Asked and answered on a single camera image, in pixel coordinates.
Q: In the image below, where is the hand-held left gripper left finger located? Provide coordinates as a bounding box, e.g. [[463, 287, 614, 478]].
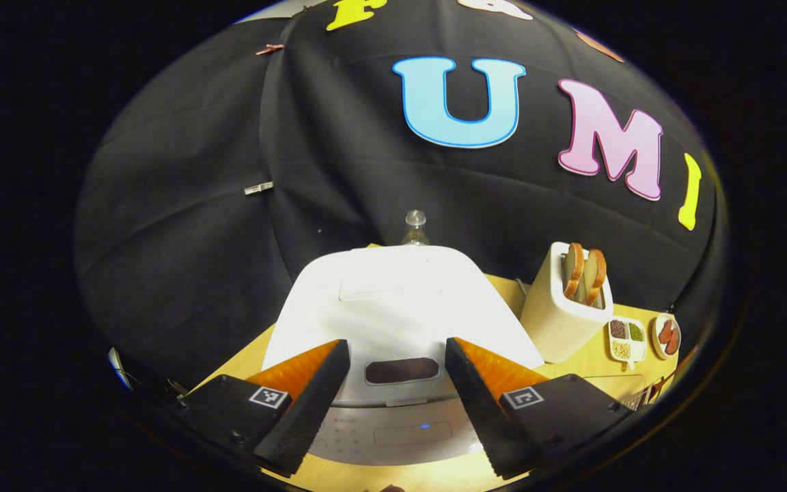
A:
[[178, 338, 352, 479]]

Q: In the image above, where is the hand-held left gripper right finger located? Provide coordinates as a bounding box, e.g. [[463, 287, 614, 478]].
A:
[[443, 336, 633, 480]]

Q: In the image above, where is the white rice cooker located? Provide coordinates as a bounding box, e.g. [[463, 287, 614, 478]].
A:
[[260, 245, 548, 467]]

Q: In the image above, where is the white toaster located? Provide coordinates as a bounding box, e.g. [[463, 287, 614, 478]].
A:
[[520, 241, 615, 364]]

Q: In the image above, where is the white divided grain dish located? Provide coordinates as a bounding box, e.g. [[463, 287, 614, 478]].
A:
[[607, 316, 647, 370]]

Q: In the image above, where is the bread slice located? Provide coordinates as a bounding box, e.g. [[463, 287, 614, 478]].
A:
[[583, 249, 608, 308], [563, 243, 585, 301]]

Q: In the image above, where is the small glass bottle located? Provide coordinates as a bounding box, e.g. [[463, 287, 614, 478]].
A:
[[400, 210, 430, 247]]

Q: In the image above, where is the white round plate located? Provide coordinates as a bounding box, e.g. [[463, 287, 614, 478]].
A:
[[652, 312, 682, 361]]

